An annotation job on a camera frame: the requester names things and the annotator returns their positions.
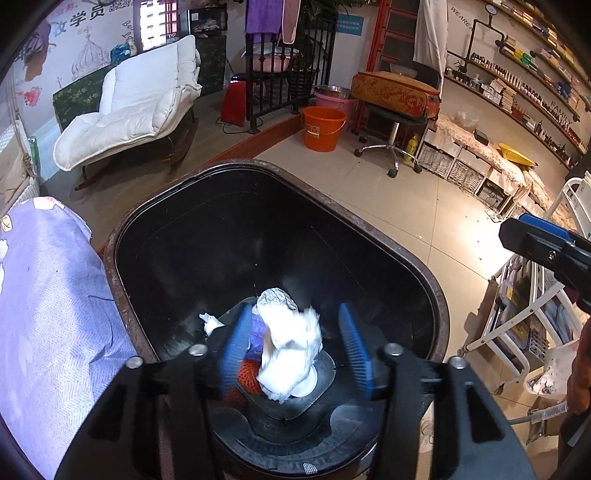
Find white hanging garment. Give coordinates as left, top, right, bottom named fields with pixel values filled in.
left=413, top=0, right=448, bottom=77

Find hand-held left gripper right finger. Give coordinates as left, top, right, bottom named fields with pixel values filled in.
left=338, top=302, right=536, bottom=480

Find black trash bin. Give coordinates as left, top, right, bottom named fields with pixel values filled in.
left=104, top=159, right=451, bottom=480

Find person's right hand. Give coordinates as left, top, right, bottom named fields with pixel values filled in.
left=571, top=342, right=591, bottom=415

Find orange foam fruit net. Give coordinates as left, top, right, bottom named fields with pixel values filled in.
left=238, top=357, right=269, bottom=395

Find wall shelves of bottles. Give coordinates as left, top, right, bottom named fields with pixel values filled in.
left=445, top=0, right=591, bottom=167

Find white metal cart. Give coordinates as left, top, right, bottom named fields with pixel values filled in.
left=466, top=175, right=591, bottom=388

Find red phone booth cabinet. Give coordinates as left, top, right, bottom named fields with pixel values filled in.
left=139, top=0, right=178, bottom=51

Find black pipe with gauge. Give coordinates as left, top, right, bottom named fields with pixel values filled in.
left=464, top=0, right=509, bottom=61

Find small crumpled paper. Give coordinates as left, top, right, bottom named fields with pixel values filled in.
left=198, top=313, right=225, bottom=335

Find chrome swivel stool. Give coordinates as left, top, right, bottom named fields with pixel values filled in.
left=355, top=104, right=428, bottom=178

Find lace covered bench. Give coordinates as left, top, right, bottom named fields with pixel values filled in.
left=418, top=113, right=555, bottom=217

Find yellow tray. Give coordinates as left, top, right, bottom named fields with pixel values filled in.
left=499, top=143, right=539, bottom=168

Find red heater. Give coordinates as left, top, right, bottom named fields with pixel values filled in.
left=221, top=78, right=247, bottom=127

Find pink plastic tub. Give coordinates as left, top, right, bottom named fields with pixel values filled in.
left=252, top=48, right=296, bottom=75

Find red ladder shelf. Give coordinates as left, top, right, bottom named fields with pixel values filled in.
left=367, top=0, right=423, bottom=79

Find purple towel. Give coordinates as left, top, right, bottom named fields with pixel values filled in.
left=245, top=0, right=282, bottom=35

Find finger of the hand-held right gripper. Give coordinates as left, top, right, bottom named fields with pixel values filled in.
left=499, top=213, right=591, bottom=305

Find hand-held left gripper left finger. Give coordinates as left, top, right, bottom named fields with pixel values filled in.
left=55, top=305, right=254, bottom=480

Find dark green patterned cabinet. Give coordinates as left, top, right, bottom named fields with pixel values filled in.
left=53, top=34, right=227, bottom=132

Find white tissue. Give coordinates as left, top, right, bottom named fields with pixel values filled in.
left=256, top=288, right=324, bottom=404

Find orange bucket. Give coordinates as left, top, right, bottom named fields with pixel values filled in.
left=300, top=106, right=347, bottom=153

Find black framed picture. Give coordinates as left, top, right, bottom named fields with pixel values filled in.
left=180, top=7, right=227, bottom=38

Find metal basin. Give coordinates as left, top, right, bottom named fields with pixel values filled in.
left=314, top=84, right=352, bottom=99

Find white plastic bag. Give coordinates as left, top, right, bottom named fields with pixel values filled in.
left=524, top=342, right=580, bottom=398

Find purple packet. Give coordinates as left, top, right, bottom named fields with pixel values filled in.
left=249, top=314, right=269, bottom=352

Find large wall poster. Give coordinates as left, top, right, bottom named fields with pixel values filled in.
left=9, top=0, right=181, bottom=121

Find pink basin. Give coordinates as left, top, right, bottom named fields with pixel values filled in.
left=314, top=88, right=358, bottom=123

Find purple floral bedsheet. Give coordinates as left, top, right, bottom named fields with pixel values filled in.
left=0, top=196, right=139, bottom=480

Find white lounge chair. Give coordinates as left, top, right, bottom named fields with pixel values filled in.
left=53, top=34, right=204, bottom=190

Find black iron railing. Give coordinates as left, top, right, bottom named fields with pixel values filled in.
left=245, top=16, right=338, bottom=134

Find pink towel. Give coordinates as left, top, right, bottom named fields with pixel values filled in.
left=279, top=0, right=301, bottom=44

